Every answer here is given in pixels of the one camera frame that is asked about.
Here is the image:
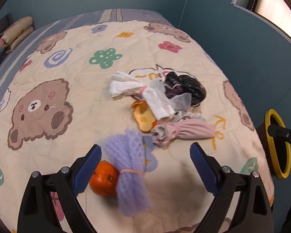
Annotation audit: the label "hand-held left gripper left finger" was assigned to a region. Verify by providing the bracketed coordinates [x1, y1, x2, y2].
[17, 144, 102, 233]

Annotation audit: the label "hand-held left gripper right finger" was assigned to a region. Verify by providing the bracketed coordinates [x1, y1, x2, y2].
[190, 142, 274, 233]

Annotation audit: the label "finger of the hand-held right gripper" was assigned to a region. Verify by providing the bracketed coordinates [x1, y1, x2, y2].
[267, 124, 291, 148]

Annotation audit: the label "orange tangerine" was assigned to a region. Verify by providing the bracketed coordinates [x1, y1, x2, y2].
[89, 161, 119, 197]

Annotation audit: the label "yellow rimmed waste bin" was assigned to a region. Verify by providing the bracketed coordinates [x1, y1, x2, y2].
[256, 109, 291, 180]

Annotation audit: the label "pink cloth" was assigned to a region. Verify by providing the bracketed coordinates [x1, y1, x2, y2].
[150, 119, 216, 148]

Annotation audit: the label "purple foam fruit net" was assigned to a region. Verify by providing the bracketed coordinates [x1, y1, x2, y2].
[102, 129, 152, 217]

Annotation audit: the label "clear plastic wrapper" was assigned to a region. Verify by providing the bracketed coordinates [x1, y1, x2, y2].
[171, 93, 192, 112]

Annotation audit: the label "orange peel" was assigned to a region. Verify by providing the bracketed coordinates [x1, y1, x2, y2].
[132, 100, 158, 133]

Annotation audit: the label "black plastic bag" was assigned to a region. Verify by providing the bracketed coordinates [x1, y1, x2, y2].
[164, 72, 207, 107]

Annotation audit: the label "bear printed blanket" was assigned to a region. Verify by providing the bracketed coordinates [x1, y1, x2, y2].
[0, 21, 274, 233]

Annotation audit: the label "brown framed window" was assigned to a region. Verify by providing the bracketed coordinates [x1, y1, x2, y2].
[230, 0, 291, 49]

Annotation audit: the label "folded beige pillows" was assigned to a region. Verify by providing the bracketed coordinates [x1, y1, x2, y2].
[0, 16, 35, 55]

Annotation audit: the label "blue striped bed sheet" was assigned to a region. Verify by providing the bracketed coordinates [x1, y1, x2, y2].
[0, 8, 176, 117]

